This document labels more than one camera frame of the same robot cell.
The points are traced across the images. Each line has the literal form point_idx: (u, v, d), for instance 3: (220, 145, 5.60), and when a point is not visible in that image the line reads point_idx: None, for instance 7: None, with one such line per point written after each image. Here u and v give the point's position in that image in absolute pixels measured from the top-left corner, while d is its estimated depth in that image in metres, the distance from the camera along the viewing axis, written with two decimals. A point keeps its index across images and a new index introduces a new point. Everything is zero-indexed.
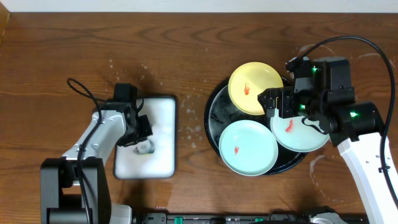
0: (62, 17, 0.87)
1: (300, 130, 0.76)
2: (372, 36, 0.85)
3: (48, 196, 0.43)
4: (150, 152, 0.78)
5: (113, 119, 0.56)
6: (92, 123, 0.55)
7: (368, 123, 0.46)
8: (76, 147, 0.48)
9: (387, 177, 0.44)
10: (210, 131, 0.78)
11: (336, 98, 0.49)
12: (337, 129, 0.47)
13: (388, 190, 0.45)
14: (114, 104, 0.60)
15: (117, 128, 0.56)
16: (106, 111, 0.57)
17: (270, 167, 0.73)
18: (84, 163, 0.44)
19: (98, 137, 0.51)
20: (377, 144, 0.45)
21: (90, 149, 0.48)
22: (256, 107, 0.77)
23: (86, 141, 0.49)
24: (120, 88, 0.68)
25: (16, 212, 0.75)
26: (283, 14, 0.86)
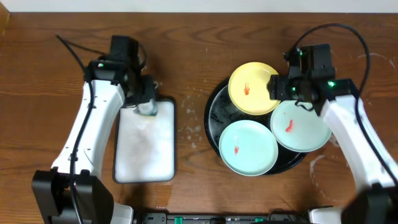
0: (62, 17, 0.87)
1: (300, 130, 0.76)
2: (372, 35, 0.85)
3: (46, 205, 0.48)
4: (152, 114, 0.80)
5: (106, 101, 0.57)
6: (84, 104, 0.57)
7: (346, 95, 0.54)
8: (68, 154, 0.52)
9: (360, 124, 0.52)
10: (210, 131, 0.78)
11: (320, 74, 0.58)
12: (318, 101, 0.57)
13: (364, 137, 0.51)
14: (107, 68, 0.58)
15: (109, 109, 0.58)
16: (98, 80, 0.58)
17: (270, 167, 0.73)
18: (78, 180, 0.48)
19: (89, 137, 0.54)
20: (352, 105, 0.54)
21: (83, 156, 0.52)
22: (255, 107, 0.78)
23: (78, 145, 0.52)
24: (117, 40, 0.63)
25: (16, 212, 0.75)
26: (283, 14, 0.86)
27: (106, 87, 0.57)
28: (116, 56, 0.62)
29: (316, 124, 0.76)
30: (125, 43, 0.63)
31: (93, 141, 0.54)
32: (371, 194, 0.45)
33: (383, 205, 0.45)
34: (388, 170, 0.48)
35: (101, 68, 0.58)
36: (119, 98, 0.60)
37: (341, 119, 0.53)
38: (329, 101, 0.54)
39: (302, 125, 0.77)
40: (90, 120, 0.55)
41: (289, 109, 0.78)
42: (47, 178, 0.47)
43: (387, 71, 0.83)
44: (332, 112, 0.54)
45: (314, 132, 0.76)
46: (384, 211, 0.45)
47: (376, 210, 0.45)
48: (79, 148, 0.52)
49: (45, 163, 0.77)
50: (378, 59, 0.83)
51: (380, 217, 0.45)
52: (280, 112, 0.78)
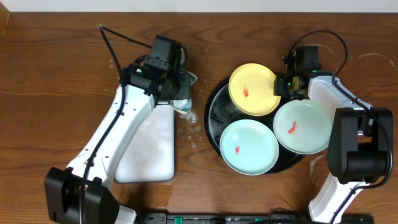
0: (62, 17, 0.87)
1: (305, 131, 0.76)
2: (372, 35, 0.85)
3: (54, 203, 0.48)
4: (184, 109, 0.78)
5: (135, 109, 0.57)
6: (114, 108, 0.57)
7: (327, 75, 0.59)
8: (86, 157, 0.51)
9: (337, 86, 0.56)
10: (210, 131, 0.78)
11: (308, 68, 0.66)
12: (306, 86, 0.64)
13: (337, 92, 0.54)
14: (145, 75, 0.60)
15: (136, 118, 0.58)
16: (131, 86, 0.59)
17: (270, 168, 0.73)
18: (90, 187, 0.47)
19: (111, 144, 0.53)
20: (327, 77, 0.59)
21: (99, 163, 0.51)
22: (257, 107, 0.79)
23: (97, 151, 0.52)
24: (159, 42, 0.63)
25: (16, 212, 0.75)
26: (283, 14, 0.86)
27: (137, 96, 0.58)
28: (155, 61, 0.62)
29: (319, 126, 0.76)
30: (168, 47, 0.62)
31: (114, 149, 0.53)
32: (343, 112, 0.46)
33: (354, 123, 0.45)
34: (358, 102, 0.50)
35: (140, 74, 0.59)
36: (147, 109, 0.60)
37: (320, 85, 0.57)
38: (313, 78, 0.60)
39: (306, 127, 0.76)
40: (115, 126, 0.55)
41: (293, 110, 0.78)
42: (60, 178, 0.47)
43: (387, 71, 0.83)
44: (314, 84, 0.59)
45: (318, 134, 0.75)
46: (356, 130, 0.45)
47: (347, 127, 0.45)
48: (97, 154, 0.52)
49: (45, 164, 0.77)
50: (377, 59, 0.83)
51: (351, 136, 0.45)
52: (283, 114, 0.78)
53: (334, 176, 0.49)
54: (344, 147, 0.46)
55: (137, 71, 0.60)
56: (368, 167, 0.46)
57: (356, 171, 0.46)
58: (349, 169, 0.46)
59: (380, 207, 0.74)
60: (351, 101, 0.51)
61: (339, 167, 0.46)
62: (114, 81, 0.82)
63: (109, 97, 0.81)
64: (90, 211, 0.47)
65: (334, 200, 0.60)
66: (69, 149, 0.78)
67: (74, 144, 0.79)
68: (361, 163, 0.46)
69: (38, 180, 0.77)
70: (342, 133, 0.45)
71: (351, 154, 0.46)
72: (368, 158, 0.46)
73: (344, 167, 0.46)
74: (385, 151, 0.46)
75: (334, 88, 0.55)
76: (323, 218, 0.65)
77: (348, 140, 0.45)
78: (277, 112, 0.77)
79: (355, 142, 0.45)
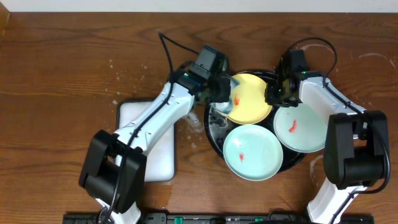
0: (62, 17, 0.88)
1: (305, 129, 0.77)
2: (372, 35, 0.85)
3: (90, 165, 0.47)
4: (225, 111, 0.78)
5: (179, 104, 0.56)
6: (160, 98, 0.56)
7: (316, 76, 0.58)
8: (132, 127, 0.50)
9: (328, 88, 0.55)
10: (211, 134, 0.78)
11: (296, 71, 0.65)
12: (296, 88, 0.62)
13: (329, 95, 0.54)
14: (190, 79, 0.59)
15: (178, 111, 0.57)
16: (178, 85, 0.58)
17: (274, 172, 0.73)
18: (130, 155, 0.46)
19: (155, 124, 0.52)
20: (318, 78, 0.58)
21: (142, 135, 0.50)
22: (252, 116, 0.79)
23: (143, 126, 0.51)
24: (205, 52, 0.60)
25: (16, 212, 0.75)
26: (282, 14, 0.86)
27: (183, 93, 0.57)
28: (199, 68, 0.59)
29: (318, 125, 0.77)
30: (213, 57, 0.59)
31: (157, 129, 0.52)
32: (337, 119, 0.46)
33: (348, 129, 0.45)
34: (351, 107, 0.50)
35: (185, 77, 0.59)
36: (187, 107, 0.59)
37: (311, 88, 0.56)
38: (303, 80, 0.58)
39: (307, 126, 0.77)
40: (160, 112, 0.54)
41: (293, 109, 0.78)
42: (105, 140, 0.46)
43: (387, 71, 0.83)
44: (305, 87, 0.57)
45: (318, 133, 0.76)
46: (351, 135, 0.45)
47: (342, 135, 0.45)
48: (142, 129, 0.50)
49: (46, 163, 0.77)
50: (377, 59, 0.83)
51: (347, 141, 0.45)
52: (283, 112, 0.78)
53: (331, 182, 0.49)
54: (339, 156, 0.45)
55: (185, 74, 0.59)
56: (365, 171, 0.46)
57: (353, 177, 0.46)
58: (346, 176, 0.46)
59: (379, 207, 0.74)
60: (343, 106, 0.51)
61: (337, 175, 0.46)
62: (114, 81, 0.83)
63: (109, 97, 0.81)
64: (124, 180, 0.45)
65: (334, 201, 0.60)
66: (69, 149, 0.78)
67: (75, 144, 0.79)
68: (359, 168, 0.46)
69: (38, 180, 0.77)
70: (337, 140, 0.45)
71: (347, 161, 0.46)
72: (365, 163, 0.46)
73: (341, 173, 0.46)
74: (382, 155, 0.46)
75: (325, 91, 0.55)
76: (322, 219, 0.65)
77: (344, 147, 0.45)
78: (277, 111, 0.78)
79: (351, 149, 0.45)
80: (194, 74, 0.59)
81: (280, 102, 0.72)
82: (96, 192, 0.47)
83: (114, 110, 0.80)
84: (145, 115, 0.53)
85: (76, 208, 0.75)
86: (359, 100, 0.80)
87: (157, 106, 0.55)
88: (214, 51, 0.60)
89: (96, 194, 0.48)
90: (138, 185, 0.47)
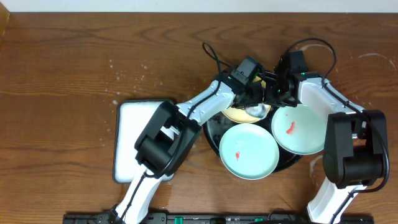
0: (62, 16, 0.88)
1: (301, 132, 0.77)
2: (372, 35, 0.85)
3: (152, 129, 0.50)
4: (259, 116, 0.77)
5: (224, 97, 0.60)
6: (208, 89, 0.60)
7: (316, 78, 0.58)
8: (188, 104, 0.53)
9: (328, 89, 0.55)
10: (209, 130, 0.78)
11: (295, 71, 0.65)
12: (295, 89, 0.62)
13: (329, 96, 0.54)
14: (233, 81, 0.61)
15: (224, 102, 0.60)
16: (223, 84, 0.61)
17: (267, 173, 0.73)
18: (190, 124, 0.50)
19: (208, 107, 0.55)
20: (317, 79, 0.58)
21: (197, 113, 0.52)
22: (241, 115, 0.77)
23: (197, 105, 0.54)
24: (246, 61, 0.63)
25: (17, 212, 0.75)
26: (282, 14, 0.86)
27: (228, 89, 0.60)
28: (240, 74, 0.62)
29: (316, 127, 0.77)
30: (252, 67, 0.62)
31: (208, 111, 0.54)
32: (336, 118, 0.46)
33: (346, 128, 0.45)
34: (350, 106, 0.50)
35: (229, 79, 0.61)
36: (227, 104, 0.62)
37: (310, 88, 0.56)
38: (301, 81, 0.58)
39: (305, 127, 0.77)
40: (210, 100, 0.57)
41: (291, 111, 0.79)
42: (170, 108, 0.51)
43: (387, 71, 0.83)
44: (304, 88, 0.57)
45: (316, 135, 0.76)
46: (349, 134, 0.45)
47: (341, 134, 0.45)
48: (197, 107, 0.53)
49: (46, 163, 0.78)
50: (377, 60, 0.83)
51: (346, 139, 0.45)
52: (282, 114, 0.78)
53: (331, 182, 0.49)
54: (338, 155, 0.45)
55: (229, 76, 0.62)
56: (365, 170, 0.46)
57: (352, 175, 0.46)
58: (346, 175, 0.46)
59: (379, 206, 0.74)
60: (342, 105, 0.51)
61: (336, 173, 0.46)
62: (114, 81, 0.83)
63: (109, 97, 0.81)
64: (182, 145, 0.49)
65: (334, 201, 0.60)
66: (69, 149, 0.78)
67: (75, 144, 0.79)
68: (357, 168, 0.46)
69: (38, 180, 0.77)
70: (337, 139, 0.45)
71: (346, 160, 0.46)
72: (364, 162, 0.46)
73: (341, 172, 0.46)
74: (380, 154, 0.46)
75: (324, 91, 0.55)
76: (322, 218, 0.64)
77: (344, 145, 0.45)
78: (275, 112, 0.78)
79: (349, 148, 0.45)
80: (236, 76, 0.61)
81: (279, 103, 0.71)
82: (147, 154, 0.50)
83: (114, 110, 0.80)
84: (199, 99, 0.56)
85: (76, 208, 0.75)
86: (359, 100, 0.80)
87: (207, 95, 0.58)
88: (254, 61, 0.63)
89: (146, 158, 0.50)
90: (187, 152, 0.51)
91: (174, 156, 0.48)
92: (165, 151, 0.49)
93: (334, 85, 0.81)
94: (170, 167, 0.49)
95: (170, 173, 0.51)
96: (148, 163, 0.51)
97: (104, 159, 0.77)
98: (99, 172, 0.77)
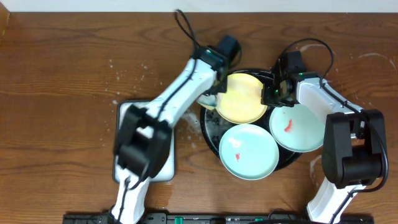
0: (61, 16, 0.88)
1: (300, 129, 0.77)
2: (372, 35, 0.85)
3: (124, 135, 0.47)
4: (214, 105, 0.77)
5: (202, 79, 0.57)
6: (184, 73, 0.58)
7: (314, 78, 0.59)
8: (159, 100, 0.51)
9: (326, 89, 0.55)
10: (207, 132, 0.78)
11: (293, 71, 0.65)
12: (293, 89, 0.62)
13: (328, 94, 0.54)
14: (211, 57, 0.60)
15: (201, 86, 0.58)
16: (201, 61, 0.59)
17: (270, 172, 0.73)
18: (160, 128, 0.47)
19: (182, 96, 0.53)
20: (315, 80, 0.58)
21: (170, 110, 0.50)
22: (238, 116, 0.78)
23: (170, 99, 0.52)
24: (225, 40, 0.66)
25: (16, 212, 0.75)
26: (282, 14, 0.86)
27: (206, 69, 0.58)
28: (221, 51, 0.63)
29: (315, 125, 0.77)
30: (232, 45, 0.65)
31: (181, 101, 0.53)
32: (334, 118, 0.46)
33: (345, 128, 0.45)
34: (348, 106, 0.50)
35: (207, 55, 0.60)
36: (208, 84, 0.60)
37: (308, 88, 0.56)
38: (300, 81, 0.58)
39: (303, 125, 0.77)
40: (185, 86, 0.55)
41: (289, 109, 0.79)
42: (137, 112, 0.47)
43: (387, 71, 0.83)
44: (302, 88, 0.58)
45: (313, 132, 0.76)
46: (348, 134, 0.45)
47: (340, 134, 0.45)
48: (168, 102, 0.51)
49: (46, 163, 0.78)
50: (377, 60, 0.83)
51: (345, 140, 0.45)
52: (280, 112, 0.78)
53: (330, 182, 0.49)
54: (337, 155, 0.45)
55: (206, 51, 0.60)
56: (364, 170, 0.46)
57: (352, 175, 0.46)
58: (345, 175, 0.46)
59: (379, 206, 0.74)
60: (340, 105, 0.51)
61: (336, 173, 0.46)
62: (114, 81, 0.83)
63: (110, 97, 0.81)
64: (155, 149, 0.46)
65: (334, 201, 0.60)
66: (69, 149, 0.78)
67: (74, 144, 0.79)
68: (357, 167, 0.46)
69: (38, 180, 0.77)
70: (336, 139, 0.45)
71: (345, 160, 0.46)
72: (363, 162, 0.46)
73: (341, 173, 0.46)
74: (379, 154, 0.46)
75: (323, 91, 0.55)
76: (323, 219, 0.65)
77: (343, 145, 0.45)
78: (272, 111, 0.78)
79: (349, 148, 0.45)
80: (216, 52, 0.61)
81: (277, 103, 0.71)
82: (127, 160, 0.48)
83: (114, 110, 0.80)
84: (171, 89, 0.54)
85: (76, 208, 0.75)
86: (359, 100, 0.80)
87: (181, 81, 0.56)
88: (232, 40, 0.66)
89: (126, 162, 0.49)
90: (165, 152, 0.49)
91: (150, 160, 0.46)
92: (138, 158, 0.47)
93: (334, 85, 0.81)
94: (148, 172, 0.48)
95: (153, 173, 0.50)
96: (129, 167, 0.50)
97: (104, 159, 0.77)
98: (99, 172, 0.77)
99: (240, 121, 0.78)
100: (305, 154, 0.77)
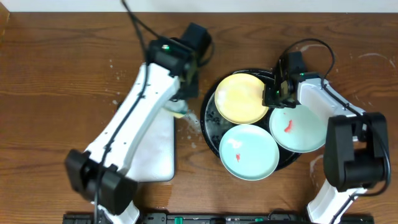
0: (61, 16, 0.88)
1: (300, 130, 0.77)
2: (372, 35, 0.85)
3: (75, 181, 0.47)
4: (181, 112, 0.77)
5: (158, 93, 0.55)
6: (137, 88, 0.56)
7: (314, 78, 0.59)
8: (106, 137, 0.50)
9: (327, 90, 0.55)
10: (207, 132, 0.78)
11: (293, 71, 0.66)
12: (293, 90, 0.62)
13: (329, 96, 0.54)
14: (168, 56, 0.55)
15: (158, 102, 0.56)
16: (156, 66, 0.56)
17: (270, 173, 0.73)
18: (105, 175, 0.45)
19: (134, 122, 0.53)
20: (316, 81, 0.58)
21: (118, 147, 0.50)
22: (239, 116, 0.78)
23: (118, 132, 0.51)
24: (191, 30, 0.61)
25: (16, 212, 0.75)
26: (282, 14, 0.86)
27: (163, 76, 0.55)
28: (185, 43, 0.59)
29: (315, 126, 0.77)
30: (200, 35, 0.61)
31: (132, 132, 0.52)
32: (336, 121, 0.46)
33: (347, 132, 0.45)
34: (350, 109, 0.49)
35: (164, 53, 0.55)
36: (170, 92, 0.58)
37: (310, 89, 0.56)
38: (301, 82, 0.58)
39: (302, 126, 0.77)
40: (137, 108, 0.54)
41: (289, 109, 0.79)
42: (78, 159, 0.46)
43: (387, 71, 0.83)
44: (303, 88, 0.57)
45: (313, 133, 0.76)
46: (350, 138, 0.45)
47: (342, 137, 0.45)
48: (115, 139, 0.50)
49: (45, 163, 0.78)
50: (377, 60, 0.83)
51: (346, 144, 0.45)
52: (280, 112, 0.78)
53: (331, 185, 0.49)
54: (339, 158, 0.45)
55: (163, 48, 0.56)
56: (367, 173, 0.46)
57: (354, 179, 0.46)
58: (347, 178, 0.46)
59: (379, 206, 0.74)
60: (342, 107, 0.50)
61: (337, 177, 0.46)
62: (114, 81, 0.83)
63: (110, 97, 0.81)
64: (105, 194, 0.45)
65: (336, 203, 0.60)
66: (69, 149, 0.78)
67: (74, 144, 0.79)
68: (359, 171, 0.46)
69: (38, 180, 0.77)
70: (337, 143, 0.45)
71: (346, 162, 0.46)
72: (365, 165, 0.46)
73: (342, 177, 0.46)
74: (382, 157, 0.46)
75: (324, 93, 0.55)
76: (323, 220, 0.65)
77: (344, 149, 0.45)
78: (272, 112, 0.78)
79: (351, 152, 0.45)
80: (176, 46, 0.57)
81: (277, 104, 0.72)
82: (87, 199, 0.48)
83: (114, 110, 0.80)
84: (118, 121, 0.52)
85: (76, 208, 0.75)
86: (359, 100, 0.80)
87: (130, 106, 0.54)
88: (199, 30, 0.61)
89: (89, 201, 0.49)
90: (124, 192, 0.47)
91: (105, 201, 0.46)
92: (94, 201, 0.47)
93: (333, 86, 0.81)
94: (113, 211, 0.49)
95: (120, 210, 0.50)
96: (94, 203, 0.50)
97: None
98: None
99: (240, 121, 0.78)
100: (305, 153, 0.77)
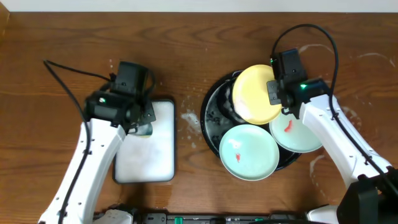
0: (61, 16, 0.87)
1: (300, 130, 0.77)
2: (372, 35, 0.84)
3: None
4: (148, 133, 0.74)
5: (104, 145, 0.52)
6: (81, 145, 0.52)
7: (321, 98, 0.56)
8: (57, 201, 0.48)
9: (339, 122, 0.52)
10: (207, 132, 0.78)
11: (291, 78, 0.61)
12: (293, 104, 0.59)
13: (344, 135, 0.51)
14: (104, 106, 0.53)
15: (106, 154, 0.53)
16: (96, 120, 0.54)
17: (270, 173, 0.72)
18: None
19: (86, 178, 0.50)
20: (326, 101, 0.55)
21: (72, 211, 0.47)
22: (259, 117, 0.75)
23: (69, 194, 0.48)
24: (124, 68, 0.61)
25: (17, 212, 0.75)
26: (283, 14, 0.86)
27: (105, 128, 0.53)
28: (121, 86, 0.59)
29: None
30: (134, 71, 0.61)
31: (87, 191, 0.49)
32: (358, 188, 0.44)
33: (372, 198, 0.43)
34: (372, 163, 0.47)
35: (101, 104, 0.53)
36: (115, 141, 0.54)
37: (319, 118, 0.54)
38: (305, 102, 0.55)
39: (303, 126, 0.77)
40: (84, 167, 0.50)
41: None
42: None
43: (387, 71, 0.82)
44: (308, 112, 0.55)
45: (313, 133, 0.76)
46: (373, 205, 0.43)
47: (365, 203, 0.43)
48: (68, 201, 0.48)
49: (45, 163, 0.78)
50: (377, 60, 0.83)
51: (369, 210, 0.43)
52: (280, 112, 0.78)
53: None
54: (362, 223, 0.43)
55: (100, 101, 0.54)
56: None
57: None
58: None
59: None
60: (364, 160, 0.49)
61: None
62: None
63: None
64: None
65: None
66: (69, 149, 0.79)
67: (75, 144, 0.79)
68: None
69: (38, 180, 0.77)
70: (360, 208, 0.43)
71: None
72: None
73: None
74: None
75: (336, 126, 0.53)
76: None
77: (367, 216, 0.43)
78: None
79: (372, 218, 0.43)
80: (110, 98, 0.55)
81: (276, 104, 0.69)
82: None
83: None
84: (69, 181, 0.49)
85: None
86: (359, 100, 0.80)
87: (78, 166, 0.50)
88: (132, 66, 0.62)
89: None
90: None
91: None
92: None
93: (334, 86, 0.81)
94: None
95: None
96: None
97: None
98: None
99: (262, 121, 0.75)
100: (305, 154, 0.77)
